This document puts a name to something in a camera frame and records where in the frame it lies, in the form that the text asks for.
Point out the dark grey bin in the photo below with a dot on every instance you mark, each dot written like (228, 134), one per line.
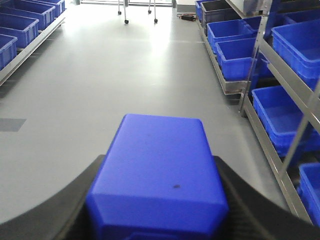
(217, 11)

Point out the blue bin far floor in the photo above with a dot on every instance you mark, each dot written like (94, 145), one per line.
(230, 30)

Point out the blue bin upper right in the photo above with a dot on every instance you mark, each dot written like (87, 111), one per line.
(298, 45)

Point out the blue bin left near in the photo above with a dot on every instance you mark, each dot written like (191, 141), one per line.
(8, 49)

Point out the steel right shelf rack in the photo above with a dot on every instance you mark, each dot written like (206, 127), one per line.
(268, 53)

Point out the blue bin floor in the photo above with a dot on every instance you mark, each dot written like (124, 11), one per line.
(230, 30)
(235, 58)

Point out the blue bin lower middle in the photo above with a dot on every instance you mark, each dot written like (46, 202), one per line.
(279, 115)

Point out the blue bin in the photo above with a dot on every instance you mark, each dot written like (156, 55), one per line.
(25, 29)
(298, 45)
(309, 190)
(279, 115)
(8, 49)
(43, 12)

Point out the blue plastic part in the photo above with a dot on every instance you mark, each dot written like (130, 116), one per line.
(158, 181)

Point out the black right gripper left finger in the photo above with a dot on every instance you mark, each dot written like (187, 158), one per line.
(52, 219)

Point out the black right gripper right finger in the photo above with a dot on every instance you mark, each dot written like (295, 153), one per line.
(252, 216)

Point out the blue bin bottom right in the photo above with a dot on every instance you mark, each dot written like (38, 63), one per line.
(309, 190)

